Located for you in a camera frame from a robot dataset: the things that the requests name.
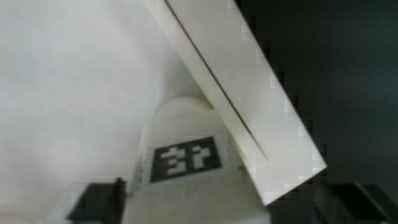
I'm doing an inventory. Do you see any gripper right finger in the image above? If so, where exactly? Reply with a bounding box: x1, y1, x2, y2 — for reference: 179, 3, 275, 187
312, 182, 398, 224

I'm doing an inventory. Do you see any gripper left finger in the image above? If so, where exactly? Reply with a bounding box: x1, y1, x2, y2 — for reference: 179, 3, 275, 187
67, 178, 126, 224

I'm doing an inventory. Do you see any white square table top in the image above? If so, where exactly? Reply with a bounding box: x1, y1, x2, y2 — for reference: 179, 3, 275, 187
0, 0, 207, 224

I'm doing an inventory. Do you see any white U-shaped obstacle fence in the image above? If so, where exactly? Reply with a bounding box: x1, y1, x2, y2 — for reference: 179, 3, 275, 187
165, 0, 325, 203

